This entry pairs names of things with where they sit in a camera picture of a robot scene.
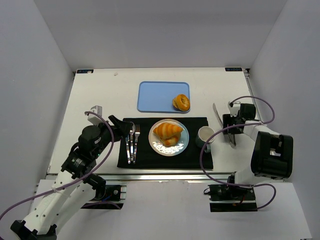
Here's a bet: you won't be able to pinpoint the teal mug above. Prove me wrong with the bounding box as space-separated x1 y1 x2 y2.
195 126 215 153

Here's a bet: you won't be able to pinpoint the black placemat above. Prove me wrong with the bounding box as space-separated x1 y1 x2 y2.
117 117 209 170

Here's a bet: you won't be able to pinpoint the silver knife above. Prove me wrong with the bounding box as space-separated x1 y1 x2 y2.
125 133 131 164

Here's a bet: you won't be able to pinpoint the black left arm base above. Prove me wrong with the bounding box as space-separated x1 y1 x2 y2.
82 185 127 210

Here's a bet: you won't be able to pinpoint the round brown bagel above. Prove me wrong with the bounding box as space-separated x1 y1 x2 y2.
172 94 191 112

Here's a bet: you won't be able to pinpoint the striped croissant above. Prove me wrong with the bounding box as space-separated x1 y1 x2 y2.
153 122 184 139

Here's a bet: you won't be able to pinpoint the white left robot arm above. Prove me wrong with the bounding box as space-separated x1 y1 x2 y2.
10 111 133 240

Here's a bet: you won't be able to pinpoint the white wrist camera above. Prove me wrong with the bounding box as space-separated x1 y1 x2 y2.
227 101 241 117
85 105 103 126

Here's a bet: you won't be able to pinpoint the silver spoon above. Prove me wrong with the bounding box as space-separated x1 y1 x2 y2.
128 122 136 164

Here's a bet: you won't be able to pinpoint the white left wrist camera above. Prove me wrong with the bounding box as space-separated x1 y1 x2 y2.
85 105 103 126

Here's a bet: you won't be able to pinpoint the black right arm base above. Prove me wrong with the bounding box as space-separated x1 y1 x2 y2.
203 184 258 213

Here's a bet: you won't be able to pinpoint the silver fork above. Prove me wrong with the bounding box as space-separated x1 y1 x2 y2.
133 124 141 164

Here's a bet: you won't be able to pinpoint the blue plastic tray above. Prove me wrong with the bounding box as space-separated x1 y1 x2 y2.
137 81 191 114

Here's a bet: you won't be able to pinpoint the aluminium rail frame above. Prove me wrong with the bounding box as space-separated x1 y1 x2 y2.
32 170 232 200

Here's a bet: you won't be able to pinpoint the white and blue plate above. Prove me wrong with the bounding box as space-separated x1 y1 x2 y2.
148 119 190 157

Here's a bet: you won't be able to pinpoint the metal tongs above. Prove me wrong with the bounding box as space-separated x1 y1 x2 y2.
212 102 237 149

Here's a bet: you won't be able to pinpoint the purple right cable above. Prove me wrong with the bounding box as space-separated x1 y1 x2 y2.
199 96 277 210

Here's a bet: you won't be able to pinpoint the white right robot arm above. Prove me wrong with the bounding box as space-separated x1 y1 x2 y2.
222 101 294 186

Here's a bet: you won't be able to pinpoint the golden bread roll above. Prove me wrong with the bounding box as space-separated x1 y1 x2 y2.
159 133 181 147

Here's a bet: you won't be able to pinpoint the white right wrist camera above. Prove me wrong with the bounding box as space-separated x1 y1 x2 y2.
227 101 241 117

